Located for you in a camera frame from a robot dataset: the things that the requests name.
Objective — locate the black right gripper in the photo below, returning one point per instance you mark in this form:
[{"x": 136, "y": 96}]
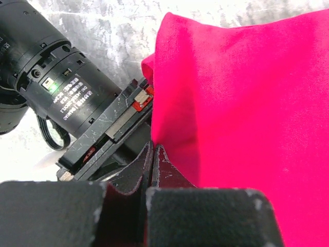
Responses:
[{"x": 110, "y": 125}]

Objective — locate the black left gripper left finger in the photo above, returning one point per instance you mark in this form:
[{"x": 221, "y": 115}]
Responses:
[{"x": 80, "y": 213}]

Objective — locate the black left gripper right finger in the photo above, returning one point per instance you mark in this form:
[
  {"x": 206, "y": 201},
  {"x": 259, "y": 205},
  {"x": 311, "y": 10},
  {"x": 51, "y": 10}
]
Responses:
[{"x": 179, "y": 214}]

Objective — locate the crimson red t shirt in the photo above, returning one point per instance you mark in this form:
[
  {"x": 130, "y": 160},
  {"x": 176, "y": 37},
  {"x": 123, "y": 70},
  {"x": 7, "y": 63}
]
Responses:
[{"x": 248, "y": 107}]

